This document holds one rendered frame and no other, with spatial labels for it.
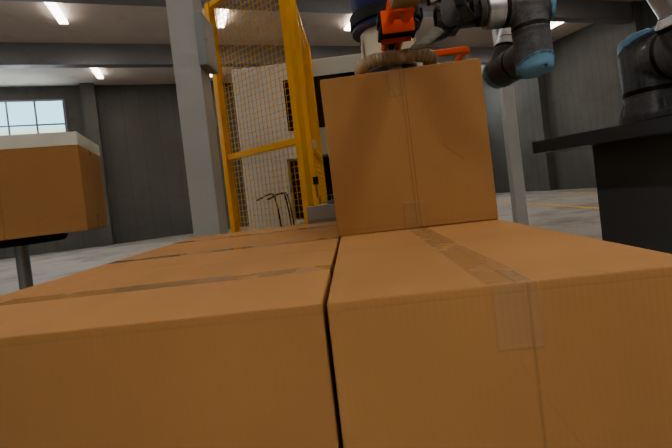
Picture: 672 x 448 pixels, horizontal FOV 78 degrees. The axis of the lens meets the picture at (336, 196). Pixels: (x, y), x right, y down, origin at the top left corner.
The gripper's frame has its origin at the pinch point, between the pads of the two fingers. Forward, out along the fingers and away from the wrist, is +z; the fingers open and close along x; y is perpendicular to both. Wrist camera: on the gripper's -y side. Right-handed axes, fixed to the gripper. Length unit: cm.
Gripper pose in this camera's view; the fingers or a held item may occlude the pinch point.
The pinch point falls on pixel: (405, 18)
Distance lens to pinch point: 115.7
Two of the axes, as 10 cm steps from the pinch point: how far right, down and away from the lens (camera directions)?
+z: -9.9, 1.1, 0.4
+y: 0.4, -0.1, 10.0
